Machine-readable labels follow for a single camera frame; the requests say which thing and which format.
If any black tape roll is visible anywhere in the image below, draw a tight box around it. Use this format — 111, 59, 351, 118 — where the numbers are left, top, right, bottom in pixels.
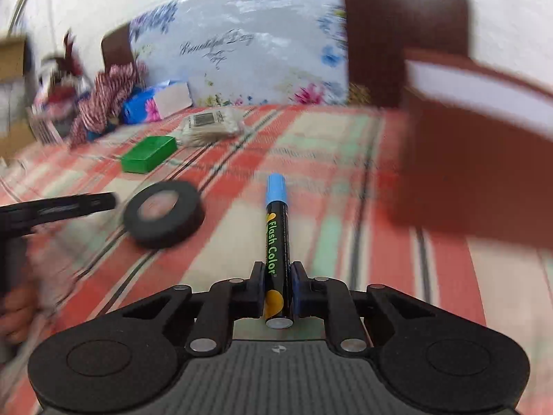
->
123, 181, 205, 249

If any blue tissue box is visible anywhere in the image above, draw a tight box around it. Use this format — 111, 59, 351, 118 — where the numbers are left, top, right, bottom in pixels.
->
120, 81, 193, 125

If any silver snack packet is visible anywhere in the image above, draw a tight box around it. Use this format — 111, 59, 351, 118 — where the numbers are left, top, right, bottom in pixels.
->
177, 107, 245, 147

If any green box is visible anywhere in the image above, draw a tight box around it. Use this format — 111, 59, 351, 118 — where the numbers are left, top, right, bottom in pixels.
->
121, 136, 177, 174

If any person's left hand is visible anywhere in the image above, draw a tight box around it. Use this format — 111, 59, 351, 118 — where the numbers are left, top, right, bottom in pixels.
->
1, 280, 39, 345

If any red checkered cloth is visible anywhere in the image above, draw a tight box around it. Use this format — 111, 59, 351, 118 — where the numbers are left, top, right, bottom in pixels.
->
68, 62, 147, 148

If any cardboard carton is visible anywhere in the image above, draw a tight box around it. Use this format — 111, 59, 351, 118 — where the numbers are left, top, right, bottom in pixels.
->
1, 35, 36, 163

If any cluttered basket with feathers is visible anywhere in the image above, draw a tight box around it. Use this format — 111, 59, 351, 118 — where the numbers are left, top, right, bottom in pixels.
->
27, 30, 92, 144

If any brown cardboard box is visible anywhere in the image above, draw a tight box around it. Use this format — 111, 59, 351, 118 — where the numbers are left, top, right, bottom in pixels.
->
389, 49, 552, 249

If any plaid bed sheet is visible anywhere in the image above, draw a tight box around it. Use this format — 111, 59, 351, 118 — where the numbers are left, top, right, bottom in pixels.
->
1, 106, 552, 414

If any floral white pillow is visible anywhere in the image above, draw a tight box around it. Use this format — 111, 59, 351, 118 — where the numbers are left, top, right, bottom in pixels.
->
129, 0, 349, 107

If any black blue marker pen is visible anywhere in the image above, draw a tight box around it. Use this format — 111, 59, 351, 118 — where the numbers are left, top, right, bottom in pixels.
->
263, 173, 293, 330

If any dark brown headboard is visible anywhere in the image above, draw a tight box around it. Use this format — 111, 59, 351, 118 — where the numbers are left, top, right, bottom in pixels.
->
101, 0, 470, 107

